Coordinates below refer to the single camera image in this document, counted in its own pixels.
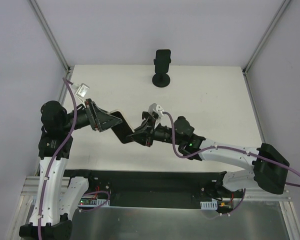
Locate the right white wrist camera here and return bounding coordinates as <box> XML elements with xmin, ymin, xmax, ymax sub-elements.
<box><xmin>148</xmin><ymin>103</ymin><xmax>164</xmax><ymax>120</ymax></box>

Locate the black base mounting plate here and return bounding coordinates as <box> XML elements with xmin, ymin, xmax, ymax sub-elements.
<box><xmin>64</xmin><ymin>169</ymin><xmax>243</xmax><ymax>209</ymax></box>

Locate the left aluminium frame post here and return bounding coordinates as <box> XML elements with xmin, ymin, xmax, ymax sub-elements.
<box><xmin>27</xmin><ymin>0</ymin><xmax>71</xmax><ymax>73</ymax></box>

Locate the aluminium frame post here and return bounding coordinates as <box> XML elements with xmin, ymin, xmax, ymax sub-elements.
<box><xmin>242</xmin><ymin>0</ymin><xmax>293</xmax><ymax>76</ymax></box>
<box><xmin>27</xmin><ymin>0</ymin><xmax>71</xmax><ymax>73</ymax></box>

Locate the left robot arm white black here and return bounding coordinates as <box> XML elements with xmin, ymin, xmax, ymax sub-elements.
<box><xmin>19</xmin><ymin>98</ymin><xmax>122</xmax><ymax>240</ymax></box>

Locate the right aluminium frame post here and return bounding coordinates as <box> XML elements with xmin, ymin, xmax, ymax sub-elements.
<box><xmin>242</xmin><ymin>0</ymin><xmax>293</xmax><ymax>76</ymax></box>

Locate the right white cable duct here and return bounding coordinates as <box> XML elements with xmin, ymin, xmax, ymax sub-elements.
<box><xmin>200</xmin><ymin>199</ymin><xmax>218</xmax><ymax>211</ymax></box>

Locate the aluminium rail right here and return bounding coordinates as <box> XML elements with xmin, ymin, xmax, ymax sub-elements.
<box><xmin>244</xmin><ymin>189</ymin><xmax>292</xmax><ymax>202</ymax></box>

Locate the black phone cream case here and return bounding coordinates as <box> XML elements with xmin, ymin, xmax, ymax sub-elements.
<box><xmin>109</xmin><ymin>110</ymin><xmax>135</xmax><ymax>144</ymax></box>

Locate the black phone stand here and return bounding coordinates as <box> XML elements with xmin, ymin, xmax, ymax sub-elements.
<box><xmin>151</xmin><ymin>57</ymin><xmax>171</xmax><ymax>89</ymax></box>
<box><xmin>141</xmin><ymin>111</ymin><xmax>152</xmax><ymax>124</ymax></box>

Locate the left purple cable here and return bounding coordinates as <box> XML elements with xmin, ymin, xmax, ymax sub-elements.
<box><xmin>37</xmin><ymin>77</ymin><xmax>111</xmax><ymax>240</ymax></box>

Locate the black smartphone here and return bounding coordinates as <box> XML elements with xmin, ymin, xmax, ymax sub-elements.
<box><xmin>153</xmin><ymin>49</ymin><xmax>171</xmax><ymax>74</ymax></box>

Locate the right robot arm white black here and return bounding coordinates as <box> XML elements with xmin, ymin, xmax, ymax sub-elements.
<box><xmin>127</xmin><ymin>116</ymin><xmax>290</xmax><ymax>198</ymax></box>

